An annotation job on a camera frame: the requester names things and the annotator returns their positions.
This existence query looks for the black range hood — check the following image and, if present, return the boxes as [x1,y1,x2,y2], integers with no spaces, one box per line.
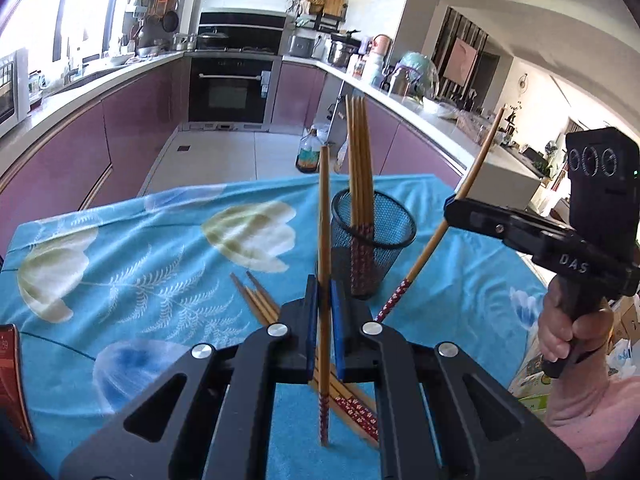
[197,10,288,53]

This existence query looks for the black wall rack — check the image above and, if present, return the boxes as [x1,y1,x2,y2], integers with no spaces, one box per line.
[292,0,348,33]

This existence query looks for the clear plastic food container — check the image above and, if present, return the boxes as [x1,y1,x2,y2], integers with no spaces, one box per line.
[457,110,496,136]

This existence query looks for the plastic bottle with green label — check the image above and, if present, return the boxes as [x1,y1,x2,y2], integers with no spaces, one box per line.
[296,127,322,173]

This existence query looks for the stainless steel pot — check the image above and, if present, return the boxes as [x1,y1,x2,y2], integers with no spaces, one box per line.
[325,32,362,68]

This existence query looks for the blue floral tablecloth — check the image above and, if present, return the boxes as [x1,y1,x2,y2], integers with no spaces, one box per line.
[0,174,548,480]

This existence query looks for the person's right hand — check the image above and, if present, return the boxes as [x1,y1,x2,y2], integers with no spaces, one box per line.
[537,280,576,361]

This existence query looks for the pink wall picture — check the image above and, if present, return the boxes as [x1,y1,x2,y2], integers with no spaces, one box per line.
[444,37,478,81]

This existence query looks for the white microwave oven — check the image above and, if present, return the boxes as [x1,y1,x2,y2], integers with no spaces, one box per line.
[0,47,31,128]

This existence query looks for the pink base cabinets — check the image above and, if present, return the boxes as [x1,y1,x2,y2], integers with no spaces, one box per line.
[0,55,193,261]
[272,60,463,191]

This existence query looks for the white bowl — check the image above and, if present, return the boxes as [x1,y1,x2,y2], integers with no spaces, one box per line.
[422,99,458,118]

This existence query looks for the bunch of wooden chopsticks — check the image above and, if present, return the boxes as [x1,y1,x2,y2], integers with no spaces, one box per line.
[230,270,381,443]

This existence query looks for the printed cardboard box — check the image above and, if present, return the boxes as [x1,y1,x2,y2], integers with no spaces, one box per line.
[507,360,551,413]

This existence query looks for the person's right forearm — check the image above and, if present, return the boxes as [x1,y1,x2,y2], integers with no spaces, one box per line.
[545,340,640,461]

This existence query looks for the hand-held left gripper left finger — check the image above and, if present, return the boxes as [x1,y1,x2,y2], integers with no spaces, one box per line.
[59,275,321,480]

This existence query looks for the black built-in oven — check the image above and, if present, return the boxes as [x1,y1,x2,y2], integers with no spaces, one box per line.
[187,56,276,126]

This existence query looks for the silver rice cooker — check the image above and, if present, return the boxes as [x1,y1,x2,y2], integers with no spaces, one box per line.
[289,35,316,58]

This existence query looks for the green appliance under plastic cover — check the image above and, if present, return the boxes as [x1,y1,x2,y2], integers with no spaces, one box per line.
[395,51,441,98]

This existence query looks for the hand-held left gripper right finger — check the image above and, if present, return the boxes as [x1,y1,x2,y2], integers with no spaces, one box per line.
[330,277,586,480]

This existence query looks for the black mesh holder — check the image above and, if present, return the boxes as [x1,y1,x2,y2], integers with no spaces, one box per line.
[330,187,418,301]

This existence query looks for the smartphone with red case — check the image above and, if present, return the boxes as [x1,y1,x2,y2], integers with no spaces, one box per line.
[0,324,35,445]

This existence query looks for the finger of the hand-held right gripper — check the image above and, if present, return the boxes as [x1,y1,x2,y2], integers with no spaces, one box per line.
[444,194,576,260]

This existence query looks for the kitchen window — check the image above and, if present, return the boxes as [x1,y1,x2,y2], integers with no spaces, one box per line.
[0,0,131,81]

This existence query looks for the white plastic bag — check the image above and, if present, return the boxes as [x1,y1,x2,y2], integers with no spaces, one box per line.
[605,295,640,376]

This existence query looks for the black wok with lid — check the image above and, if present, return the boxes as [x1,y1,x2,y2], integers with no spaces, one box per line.
[196,27,231,51]

